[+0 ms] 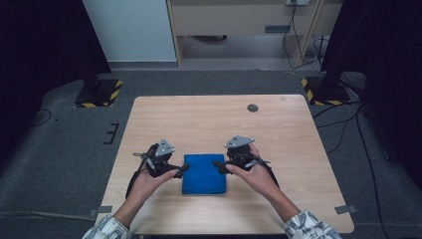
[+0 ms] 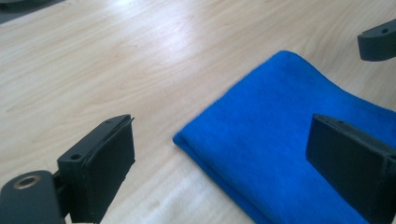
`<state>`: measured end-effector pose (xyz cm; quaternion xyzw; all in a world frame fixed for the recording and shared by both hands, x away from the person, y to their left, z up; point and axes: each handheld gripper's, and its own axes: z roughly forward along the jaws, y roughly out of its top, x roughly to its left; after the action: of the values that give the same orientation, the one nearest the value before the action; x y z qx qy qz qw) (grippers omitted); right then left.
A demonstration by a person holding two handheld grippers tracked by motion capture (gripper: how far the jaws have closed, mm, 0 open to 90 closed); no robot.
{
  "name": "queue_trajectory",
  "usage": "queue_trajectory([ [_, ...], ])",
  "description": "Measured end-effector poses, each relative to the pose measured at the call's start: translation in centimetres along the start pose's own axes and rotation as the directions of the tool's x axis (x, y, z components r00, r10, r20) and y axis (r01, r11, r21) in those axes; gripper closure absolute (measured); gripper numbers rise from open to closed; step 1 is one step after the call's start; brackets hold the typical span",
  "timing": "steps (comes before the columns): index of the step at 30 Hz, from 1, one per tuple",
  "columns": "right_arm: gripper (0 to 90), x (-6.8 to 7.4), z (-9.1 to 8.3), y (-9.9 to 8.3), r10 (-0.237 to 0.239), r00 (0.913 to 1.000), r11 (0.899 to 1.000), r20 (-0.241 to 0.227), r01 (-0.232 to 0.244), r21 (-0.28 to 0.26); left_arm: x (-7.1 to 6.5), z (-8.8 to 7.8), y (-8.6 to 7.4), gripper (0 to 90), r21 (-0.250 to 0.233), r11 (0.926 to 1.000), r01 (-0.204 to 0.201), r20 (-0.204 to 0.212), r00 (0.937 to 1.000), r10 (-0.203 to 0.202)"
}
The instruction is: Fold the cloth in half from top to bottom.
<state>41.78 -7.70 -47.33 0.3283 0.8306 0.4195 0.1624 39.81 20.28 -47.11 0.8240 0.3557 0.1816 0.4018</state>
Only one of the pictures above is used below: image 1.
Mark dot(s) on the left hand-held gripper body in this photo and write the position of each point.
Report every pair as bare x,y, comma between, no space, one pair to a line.
164,148

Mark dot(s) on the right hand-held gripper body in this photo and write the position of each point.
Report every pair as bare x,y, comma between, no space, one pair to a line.
239,142

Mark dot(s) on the blue cloth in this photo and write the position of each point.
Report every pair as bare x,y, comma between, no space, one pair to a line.
204,174

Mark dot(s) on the person's right hand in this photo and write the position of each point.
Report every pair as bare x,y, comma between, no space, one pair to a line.
258,177

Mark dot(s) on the person's left hand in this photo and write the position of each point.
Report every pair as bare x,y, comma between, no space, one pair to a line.
146,186

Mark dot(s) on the black floor tape mark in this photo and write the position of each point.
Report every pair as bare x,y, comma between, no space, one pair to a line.
112,134

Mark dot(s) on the dark grey floor mat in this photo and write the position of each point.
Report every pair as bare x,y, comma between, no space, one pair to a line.
215,83

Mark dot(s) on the grey tape piece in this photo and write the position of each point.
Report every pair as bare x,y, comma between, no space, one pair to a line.
103,209
345,209

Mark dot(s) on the striped-edge black stand base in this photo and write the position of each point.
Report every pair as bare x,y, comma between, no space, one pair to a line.
326,93
99,94

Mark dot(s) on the beige wooden desk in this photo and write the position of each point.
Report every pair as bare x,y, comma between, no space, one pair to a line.
232,20

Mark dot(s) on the white panel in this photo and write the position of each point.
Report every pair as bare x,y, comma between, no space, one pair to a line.
132,30

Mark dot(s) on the white power strip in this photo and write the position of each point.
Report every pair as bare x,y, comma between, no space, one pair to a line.
297,2

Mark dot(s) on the dark curtain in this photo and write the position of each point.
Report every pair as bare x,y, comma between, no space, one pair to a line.
391,66
40,49

